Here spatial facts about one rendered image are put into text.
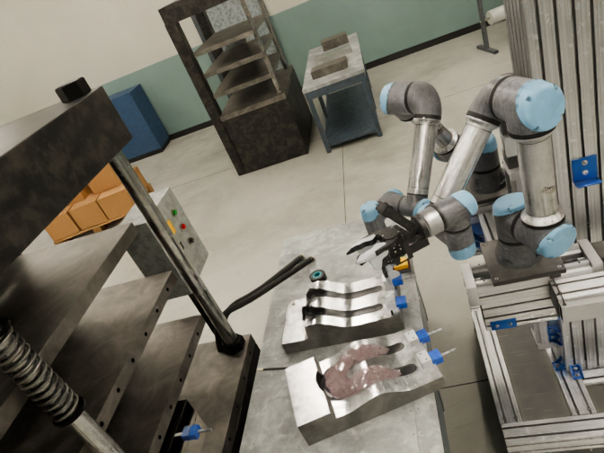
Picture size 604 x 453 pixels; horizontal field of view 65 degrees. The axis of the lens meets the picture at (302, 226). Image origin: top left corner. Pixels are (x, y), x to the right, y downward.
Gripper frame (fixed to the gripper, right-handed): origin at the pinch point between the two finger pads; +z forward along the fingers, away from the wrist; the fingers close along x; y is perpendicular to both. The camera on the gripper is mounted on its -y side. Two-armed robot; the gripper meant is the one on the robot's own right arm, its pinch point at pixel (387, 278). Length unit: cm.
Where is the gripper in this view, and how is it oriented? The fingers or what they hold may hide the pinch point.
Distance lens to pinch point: 196.8
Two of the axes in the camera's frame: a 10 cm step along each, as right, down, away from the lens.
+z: 3.5, 7.9, 5.0
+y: 9.3, -2.5, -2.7
